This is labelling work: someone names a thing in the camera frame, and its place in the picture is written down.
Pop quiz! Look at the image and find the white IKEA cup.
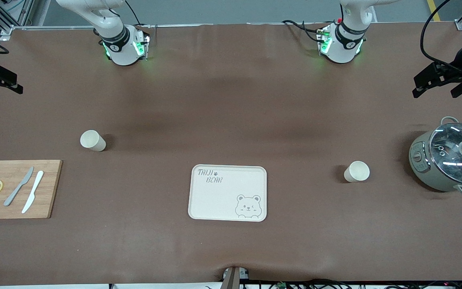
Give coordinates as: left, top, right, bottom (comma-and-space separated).
80, 130, 107, 152
344, 161, 370, 183

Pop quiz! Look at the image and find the glass pot lid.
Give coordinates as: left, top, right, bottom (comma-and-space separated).
429, 122, 462, 186

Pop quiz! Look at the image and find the grey-green electric pot body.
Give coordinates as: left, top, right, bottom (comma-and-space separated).
409, 116, 462, 196

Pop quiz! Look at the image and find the grey plastic knife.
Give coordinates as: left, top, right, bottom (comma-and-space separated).
3, 167, 34, 207

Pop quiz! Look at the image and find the white plastic knife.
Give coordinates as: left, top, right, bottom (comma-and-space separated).
21, 171, 45, 214

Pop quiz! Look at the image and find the wooden cutting board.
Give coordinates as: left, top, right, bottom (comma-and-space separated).
0, 160, 63, 220

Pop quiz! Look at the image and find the cream bear print tray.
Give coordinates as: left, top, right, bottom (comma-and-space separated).
188, 164, 267, 222

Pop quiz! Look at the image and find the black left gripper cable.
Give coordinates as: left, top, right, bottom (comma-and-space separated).
420, 0, 462, 72

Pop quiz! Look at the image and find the black left arm base cable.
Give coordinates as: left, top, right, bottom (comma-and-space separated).
282, 19, 338, 43

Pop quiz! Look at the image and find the black arm base cable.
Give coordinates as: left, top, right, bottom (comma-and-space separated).
282, 19, 338, 43
124, 0, 144, 28

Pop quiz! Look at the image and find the black right arm base cable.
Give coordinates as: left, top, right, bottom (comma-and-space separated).
124, 0, 144, 28

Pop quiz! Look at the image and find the camera mount at table edge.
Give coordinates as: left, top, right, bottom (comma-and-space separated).
220, 266, 250, 289

